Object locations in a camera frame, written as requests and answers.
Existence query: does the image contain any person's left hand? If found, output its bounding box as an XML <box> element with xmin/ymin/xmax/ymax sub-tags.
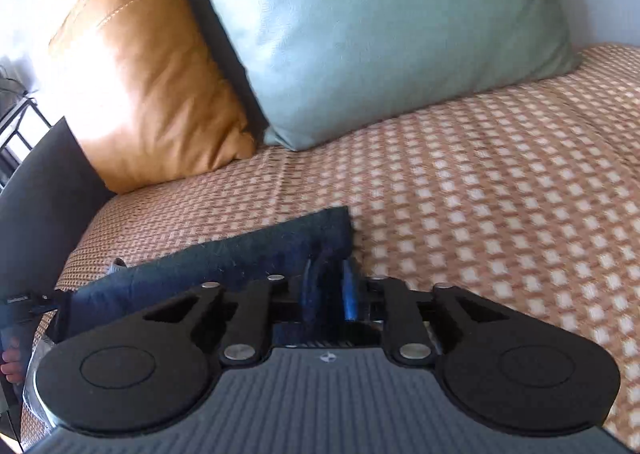
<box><xmin>0</xmin><ymin>338</ymin><xmax>23</xmax><ymax>385</ymax></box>

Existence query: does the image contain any black leather sofa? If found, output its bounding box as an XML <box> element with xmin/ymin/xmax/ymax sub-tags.
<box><xmin>0</xmin><ymin>0</ymin><xmax>271</xmax><ymax>319</ymax></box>

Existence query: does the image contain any brown woven sofa mat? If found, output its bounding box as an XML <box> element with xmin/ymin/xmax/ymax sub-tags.
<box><xmin>20</xmin><ymin>42</ymin><xmax>640</xmax><ymax>454</ymax></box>

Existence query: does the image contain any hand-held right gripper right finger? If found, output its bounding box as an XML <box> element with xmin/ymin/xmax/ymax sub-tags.
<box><xmin>342</xmin><ymin>258</ymin><xmax>508</xmax><ymax>366</ymax></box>

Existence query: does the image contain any orange leather cushion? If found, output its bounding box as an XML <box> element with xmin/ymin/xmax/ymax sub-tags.
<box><xmin>47</xmin><ymin>0</ymin><xmax>258</xmax><ymax>195</ymax></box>

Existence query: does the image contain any black-framed side table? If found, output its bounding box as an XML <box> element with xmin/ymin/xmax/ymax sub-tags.
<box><xmin>0</xmin><ymin>94</ymin><xmax>53</xmax><ymax>185</ymax></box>

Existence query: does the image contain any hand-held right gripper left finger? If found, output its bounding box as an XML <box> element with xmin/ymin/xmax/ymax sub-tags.
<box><xmin>142</xmin><ymin>258</ymin><xmax>321</xmax><ymax>366</ymax></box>

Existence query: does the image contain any green leather cushion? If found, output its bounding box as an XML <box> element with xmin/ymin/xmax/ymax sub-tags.
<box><xmin>165</xmin><ymin>0</ymin><xmax>583</xmax><ymax>152</ymax></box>

